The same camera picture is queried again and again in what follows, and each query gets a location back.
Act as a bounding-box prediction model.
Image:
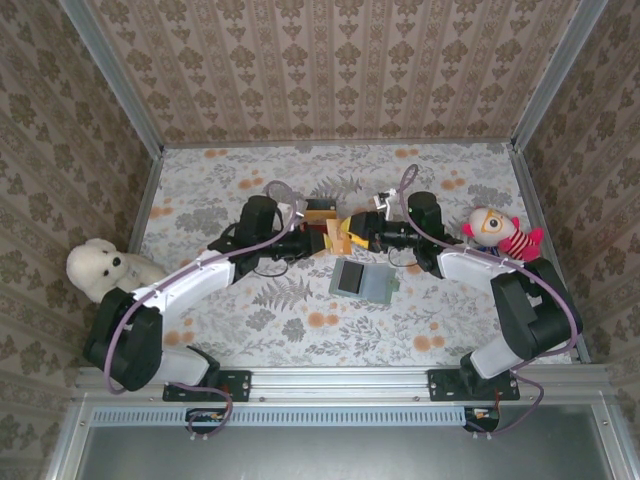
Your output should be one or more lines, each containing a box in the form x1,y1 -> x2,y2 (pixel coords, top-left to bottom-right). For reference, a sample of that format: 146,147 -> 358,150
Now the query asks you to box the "yellow orange toy block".
324,217 -> 352,254

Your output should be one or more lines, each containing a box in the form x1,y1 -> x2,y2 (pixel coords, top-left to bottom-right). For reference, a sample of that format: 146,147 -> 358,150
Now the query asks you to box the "green card holder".
328,257 -> 401,305

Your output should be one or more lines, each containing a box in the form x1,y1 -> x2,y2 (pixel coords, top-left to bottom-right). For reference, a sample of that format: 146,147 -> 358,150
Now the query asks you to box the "white pink plush doll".
460,205 -> 545,262

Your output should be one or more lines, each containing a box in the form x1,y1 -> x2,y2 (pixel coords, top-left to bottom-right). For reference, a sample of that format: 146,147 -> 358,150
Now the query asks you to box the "white teddy bear plush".
66,238 -> 169,304

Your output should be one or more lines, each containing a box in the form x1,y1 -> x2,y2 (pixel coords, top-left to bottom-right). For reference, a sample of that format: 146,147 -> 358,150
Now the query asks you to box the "grey metal panel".
74,424 -> 614,480

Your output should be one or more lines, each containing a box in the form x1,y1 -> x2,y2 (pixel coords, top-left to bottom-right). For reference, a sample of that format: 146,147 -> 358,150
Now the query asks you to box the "aluminium back rail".
162,139 -> 514,150

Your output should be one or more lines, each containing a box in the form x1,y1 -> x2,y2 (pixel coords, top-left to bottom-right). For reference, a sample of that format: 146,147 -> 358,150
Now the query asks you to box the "aluminium side rail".
127,147 -> 167,254
507,142 -> 592,364

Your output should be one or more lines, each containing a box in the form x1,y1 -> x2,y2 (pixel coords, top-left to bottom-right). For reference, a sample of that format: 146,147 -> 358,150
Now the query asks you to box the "aluminium front rail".
74,367 -> 615,401

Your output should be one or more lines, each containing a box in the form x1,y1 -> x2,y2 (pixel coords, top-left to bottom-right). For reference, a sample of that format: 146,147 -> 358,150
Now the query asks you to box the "slotted grey cable duct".
92,405 -> 467,428

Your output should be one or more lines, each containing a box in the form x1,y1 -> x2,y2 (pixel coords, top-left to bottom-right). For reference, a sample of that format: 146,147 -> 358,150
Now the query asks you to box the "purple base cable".
167,382 -> 235,444
462,372 -> 546,442

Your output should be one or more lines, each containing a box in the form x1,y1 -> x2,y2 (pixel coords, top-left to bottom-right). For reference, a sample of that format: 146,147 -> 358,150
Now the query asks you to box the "aluminium corner post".
58,0 -> 166,154
510,0 -> 610,149

